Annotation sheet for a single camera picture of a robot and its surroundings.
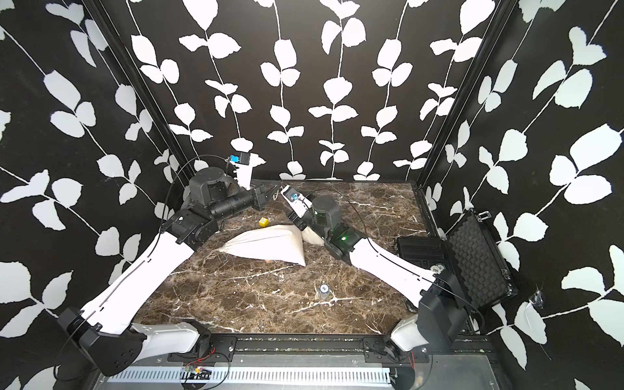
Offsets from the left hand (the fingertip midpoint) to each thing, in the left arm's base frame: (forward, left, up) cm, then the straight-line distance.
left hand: (279, 180), depth 64 cm
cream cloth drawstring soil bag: (-1, +3, -32) cm, 32 cm away
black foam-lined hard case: (-9, -63, -29) cm, 70 cm away
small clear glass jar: (-18, -12, -35) cm, 41 cm away
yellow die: (+13, +12, -38) cm, 42 cm away
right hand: (+3, -2, -9) cm, 10 cm away
